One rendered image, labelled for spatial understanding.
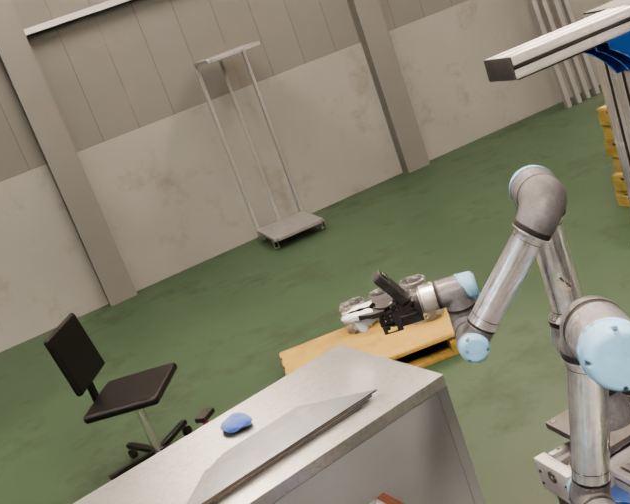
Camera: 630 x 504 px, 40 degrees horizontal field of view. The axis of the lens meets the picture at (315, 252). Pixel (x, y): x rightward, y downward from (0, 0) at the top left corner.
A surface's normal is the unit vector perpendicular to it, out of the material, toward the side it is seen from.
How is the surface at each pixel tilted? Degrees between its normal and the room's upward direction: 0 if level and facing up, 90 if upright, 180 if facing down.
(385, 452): 90
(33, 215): 90
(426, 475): 90
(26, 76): 90
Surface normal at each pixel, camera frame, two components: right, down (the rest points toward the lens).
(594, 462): -0.08, 0.29
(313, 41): 0.36, 0.14
